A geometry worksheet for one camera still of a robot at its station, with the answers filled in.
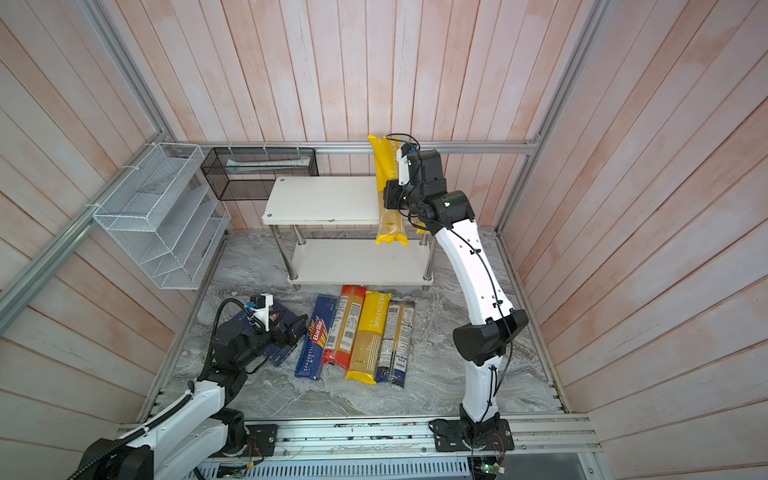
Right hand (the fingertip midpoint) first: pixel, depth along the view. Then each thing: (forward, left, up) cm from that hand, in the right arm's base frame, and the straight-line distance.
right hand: (385, 188), depth 74 cm
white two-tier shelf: (+28, +26, -42) cm, 57 cm away
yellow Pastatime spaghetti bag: (-23, +4, -38) cm, 45 cm away
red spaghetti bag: (-20, +12, -37) cm, 44 cm away
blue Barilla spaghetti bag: (-29, +20, -36) cm, 51 cm away
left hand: (-22, +24, -28) cm, 43 cm away
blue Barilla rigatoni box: (-21, +30, -27) cm, 46 cm away
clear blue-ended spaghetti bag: (-25, -4, -38) cm, 46 cm away
